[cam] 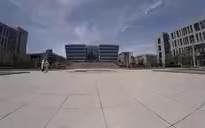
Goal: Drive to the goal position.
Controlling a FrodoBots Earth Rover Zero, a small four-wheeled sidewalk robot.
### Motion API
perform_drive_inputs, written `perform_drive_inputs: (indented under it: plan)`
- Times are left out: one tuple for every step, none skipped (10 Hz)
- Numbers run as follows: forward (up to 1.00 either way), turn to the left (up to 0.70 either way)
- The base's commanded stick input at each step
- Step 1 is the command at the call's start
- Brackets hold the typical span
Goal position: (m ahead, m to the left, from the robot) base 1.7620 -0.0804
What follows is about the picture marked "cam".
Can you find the wide pale stairs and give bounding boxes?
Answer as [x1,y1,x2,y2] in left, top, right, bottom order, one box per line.
[65,62,122,71]

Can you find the small pale building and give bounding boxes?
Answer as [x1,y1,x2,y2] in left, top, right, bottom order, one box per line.
[117,51,134,66]

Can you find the twin-block building with glass middle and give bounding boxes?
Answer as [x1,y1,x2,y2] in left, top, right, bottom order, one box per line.
[64,43,120,64]

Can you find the pale stone slab plaza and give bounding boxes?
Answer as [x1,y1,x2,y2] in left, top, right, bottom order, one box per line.
[0,68,205,128]

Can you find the low dark building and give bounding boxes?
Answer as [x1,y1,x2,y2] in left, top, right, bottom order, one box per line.
[27,48,66,68]

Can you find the group of people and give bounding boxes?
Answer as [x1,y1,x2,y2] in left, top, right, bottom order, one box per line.
[40,58,51,74]

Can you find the low dark kerb strip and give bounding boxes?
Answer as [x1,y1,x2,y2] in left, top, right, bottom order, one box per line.
[152,67,205,76]
[0,69,31,77]

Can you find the pale pole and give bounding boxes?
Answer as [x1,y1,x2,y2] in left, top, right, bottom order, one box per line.
[191,42,197,68]

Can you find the row of green trees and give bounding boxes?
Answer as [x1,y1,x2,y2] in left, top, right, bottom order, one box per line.
[0,52,38,70]

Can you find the pale gridded window building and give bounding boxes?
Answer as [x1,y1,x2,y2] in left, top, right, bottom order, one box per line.
[157,15,205,67]

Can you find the long grey windowed building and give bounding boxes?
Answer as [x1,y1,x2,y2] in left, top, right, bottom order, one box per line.
[0,16,29,66]

